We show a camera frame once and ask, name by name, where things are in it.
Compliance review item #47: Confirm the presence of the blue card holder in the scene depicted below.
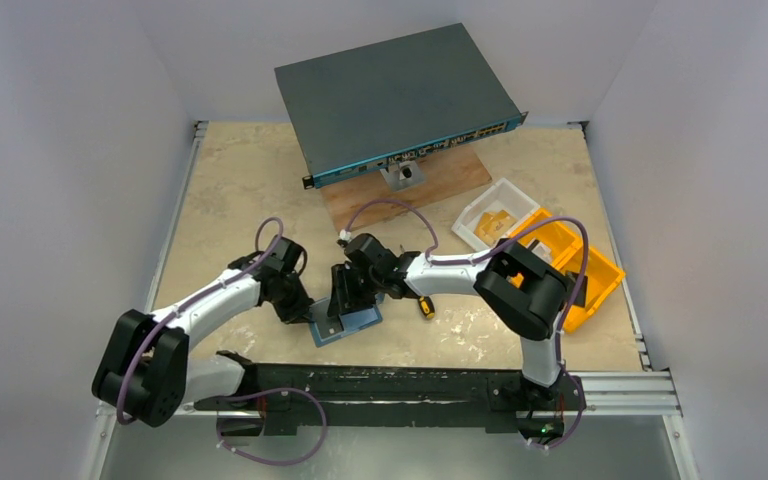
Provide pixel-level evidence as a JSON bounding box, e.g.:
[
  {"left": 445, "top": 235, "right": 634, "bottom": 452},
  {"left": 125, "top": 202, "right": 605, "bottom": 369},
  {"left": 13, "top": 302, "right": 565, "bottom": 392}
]
[{"left": 309, "top": 294, "right": 384, "bottom": 348}]

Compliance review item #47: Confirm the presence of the gold credit card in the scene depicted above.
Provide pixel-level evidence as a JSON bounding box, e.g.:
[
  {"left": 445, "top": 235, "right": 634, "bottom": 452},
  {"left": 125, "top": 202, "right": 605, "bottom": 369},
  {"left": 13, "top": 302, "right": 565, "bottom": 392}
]
[
  {"left": 474, "top": 212, "right": 497, "bottom": 237},
  {"left": 479, "top": 210, "right": 517, "bottom": 246}
]

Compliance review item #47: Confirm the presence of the white credit card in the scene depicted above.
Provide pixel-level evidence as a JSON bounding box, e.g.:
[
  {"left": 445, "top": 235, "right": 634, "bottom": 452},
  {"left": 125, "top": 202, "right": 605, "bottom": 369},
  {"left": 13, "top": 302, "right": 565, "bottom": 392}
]
[{"left": 528, "top": 239, "right": 553, "bottom": 264}]

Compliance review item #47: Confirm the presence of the black credit card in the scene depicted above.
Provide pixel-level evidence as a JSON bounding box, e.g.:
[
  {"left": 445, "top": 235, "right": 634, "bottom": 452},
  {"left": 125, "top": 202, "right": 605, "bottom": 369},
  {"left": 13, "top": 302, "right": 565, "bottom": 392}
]
[{"left": 565, "top": 271, "right": 589, "bottom": 308}]

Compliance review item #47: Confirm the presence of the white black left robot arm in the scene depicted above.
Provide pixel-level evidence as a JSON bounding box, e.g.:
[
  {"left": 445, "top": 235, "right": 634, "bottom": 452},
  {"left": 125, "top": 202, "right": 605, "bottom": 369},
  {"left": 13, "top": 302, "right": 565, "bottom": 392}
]
[{"left": 91, "top": 237, "right": 313, "bottom": 427}]

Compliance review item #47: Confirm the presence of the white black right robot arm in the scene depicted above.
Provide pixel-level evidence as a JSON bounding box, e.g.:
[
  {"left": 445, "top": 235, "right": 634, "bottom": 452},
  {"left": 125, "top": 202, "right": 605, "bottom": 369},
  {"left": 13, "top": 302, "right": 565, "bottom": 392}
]
[{"left": 327, "top": 234, "right": 572, "bottom": 407}]

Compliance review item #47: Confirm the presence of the brown wooden board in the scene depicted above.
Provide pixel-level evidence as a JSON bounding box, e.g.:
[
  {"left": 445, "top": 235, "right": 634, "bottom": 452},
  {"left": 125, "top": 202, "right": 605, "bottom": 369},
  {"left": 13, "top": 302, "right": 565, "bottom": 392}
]
[{"left": 320, "top": 145, "right": 492, "bottom": 231}]

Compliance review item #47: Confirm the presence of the clear plastic bin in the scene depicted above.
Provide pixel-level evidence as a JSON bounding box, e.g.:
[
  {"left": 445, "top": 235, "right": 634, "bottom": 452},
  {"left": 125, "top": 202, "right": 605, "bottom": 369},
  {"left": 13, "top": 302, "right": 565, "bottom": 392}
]
[{"left": 451, "top": 179, "right": 540, "bottom": 251}]

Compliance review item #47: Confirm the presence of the orange plastic divided bin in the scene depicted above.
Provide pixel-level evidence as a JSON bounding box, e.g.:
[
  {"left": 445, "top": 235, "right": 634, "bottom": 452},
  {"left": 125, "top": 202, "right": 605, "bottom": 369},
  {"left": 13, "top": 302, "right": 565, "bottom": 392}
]
[{"left": 520, "top": 222, "right": 625, "bottom": 334}]

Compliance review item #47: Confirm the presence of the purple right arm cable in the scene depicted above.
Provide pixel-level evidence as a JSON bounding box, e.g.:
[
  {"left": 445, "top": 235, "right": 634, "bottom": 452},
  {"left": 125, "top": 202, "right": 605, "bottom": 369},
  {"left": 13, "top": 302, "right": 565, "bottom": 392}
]
[{"left": 340, "top": 198, "right": 591, "bottom": 366}]

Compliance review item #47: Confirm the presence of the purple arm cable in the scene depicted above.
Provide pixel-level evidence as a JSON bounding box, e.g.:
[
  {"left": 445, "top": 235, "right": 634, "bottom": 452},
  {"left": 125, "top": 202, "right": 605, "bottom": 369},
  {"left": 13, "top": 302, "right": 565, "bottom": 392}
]
[
  {"left": 114, "top": 217, "right": 286, "bottom": 427},
  {"left": 340, "top": 198, "right": 591, "bottom": 366}
]

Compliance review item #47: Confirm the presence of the yellow black handled screwdriver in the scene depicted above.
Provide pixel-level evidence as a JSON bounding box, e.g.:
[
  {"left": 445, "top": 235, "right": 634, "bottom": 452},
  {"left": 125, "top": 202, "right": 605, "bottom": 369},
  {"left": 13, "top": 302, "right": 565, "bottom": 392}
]
[{"left": 399, "top": 250, "right": 436, "bottom": 320}]

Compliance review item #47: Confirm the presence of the small grey metal bracket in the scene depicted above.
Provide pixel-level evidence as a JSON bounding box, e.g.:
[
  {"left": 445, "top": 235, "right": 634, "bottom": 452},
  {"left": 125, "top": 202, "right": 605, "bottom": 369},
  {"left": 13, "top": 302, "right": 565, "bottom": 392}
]
[{"left": 380, "top": 161, "right": 426, "bottom": 192}]

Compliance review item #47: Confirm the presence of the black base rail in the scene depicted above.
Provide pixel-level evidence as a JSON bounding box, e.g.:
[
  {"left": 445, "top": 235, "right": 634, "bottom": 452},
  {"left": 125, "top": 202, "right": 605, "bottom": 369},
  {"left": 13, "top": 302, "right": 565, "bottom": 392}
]
[{"left": 194, "top": 363, "right": 586, "bottom": 440}]

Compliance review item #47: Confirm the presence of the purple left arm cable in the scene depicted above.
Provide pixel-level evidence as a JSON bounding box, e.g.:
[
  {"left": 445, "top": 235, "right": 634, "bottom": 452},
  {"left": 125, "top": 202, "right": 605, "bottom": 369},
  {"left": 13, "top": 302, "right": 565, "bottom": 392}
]
[{"left": 114, "top": 217, "right": 286, "bottom": 427}]

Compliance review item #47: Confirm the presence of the grey network switch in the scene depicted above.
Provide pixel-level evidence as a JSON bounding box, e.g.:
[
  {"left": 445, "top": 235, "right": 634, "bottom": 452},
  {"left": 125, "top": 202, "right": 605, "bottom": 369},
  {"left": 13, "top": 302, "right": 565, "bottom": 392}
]
[{"left": 274, "top": 23, "right": 527, "bottom": 189}]

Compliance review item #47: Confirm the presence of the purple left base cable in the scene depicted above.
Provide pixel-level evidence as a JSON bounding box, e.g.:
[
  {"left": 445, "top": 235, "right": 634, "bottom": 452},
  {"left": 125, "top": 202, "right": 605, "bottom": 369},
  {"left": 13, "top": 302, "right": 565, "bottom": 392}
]
[{"left": 215, "top": 386, "right": 329, "bottom": 468}]

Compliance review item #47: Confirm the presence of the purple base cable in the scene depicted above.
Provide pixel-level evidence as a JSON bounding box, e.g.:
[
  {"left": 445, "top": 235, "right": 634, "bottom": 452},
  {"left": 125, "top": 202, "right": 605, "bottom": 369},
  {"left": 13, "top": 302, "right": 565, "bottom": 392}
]
[
  {"left": 215, "top": 386, "right": 329, "bottom": 468},
  {"left": 524, "top": 377, "right": 588, "bottom": 452}
]

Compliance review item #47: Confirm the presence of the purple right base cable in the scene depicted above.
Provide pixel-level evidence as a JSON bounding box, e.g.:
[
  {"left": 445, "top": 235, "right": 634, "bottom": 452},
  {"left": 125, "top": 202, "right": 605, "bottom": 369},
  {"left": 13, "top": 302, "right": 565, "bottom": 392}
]
[{"left": 524, "top": 377, "right": 588, "bottom": 452}]

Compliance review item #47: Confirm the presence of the aluminium frame rail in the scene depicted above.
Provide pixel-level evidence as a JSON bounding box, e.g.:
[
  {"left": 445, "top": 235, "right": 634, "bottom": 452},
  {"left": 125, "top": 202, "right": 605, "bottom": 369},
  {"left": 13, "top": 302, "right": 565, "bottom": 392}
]
[{"left": 579, "top": 371, "right": 682, "bottom": 416}]

